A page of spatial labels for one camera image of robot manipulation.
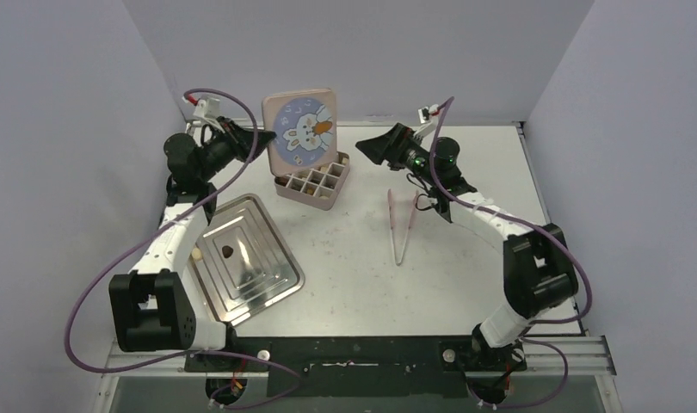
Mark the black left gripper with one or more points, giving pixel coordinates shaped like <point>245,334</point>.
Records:
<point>243,142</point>

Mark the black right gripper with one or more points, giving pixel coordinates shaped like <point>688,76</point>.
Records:
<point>397,151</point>

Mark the pink-tipped metal tweezers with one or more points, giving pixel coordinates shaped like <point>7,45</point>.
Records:
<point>400,228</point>

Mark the small square metal lid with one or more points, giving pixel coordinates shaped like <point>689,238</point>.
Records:
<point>304,123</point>

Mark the pink grid chocolate box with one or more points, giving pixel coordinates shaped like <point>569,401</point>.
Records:
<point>316,187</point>

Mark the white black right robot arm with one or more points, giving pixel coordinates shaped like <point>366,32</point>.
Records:
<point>537,274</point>

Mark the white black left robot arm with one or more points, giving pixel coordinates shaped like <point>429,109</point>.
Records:
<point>155,304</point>

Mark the dark dome chocolate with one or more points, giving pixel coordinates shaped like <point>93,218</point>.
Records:
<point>227,251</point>

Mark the large steel tray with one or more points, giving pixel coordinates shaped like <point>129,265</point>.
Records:
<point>261,272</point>

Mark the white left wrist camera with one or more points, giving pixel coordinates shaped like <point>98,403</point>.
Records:
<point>206,108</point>

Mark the black mounting base plate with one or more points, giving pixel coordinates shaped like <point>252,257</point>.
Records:
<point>370,366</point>

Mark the aluminium rail frame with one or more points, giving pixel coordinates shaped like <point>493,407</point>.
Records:
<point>579,369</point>

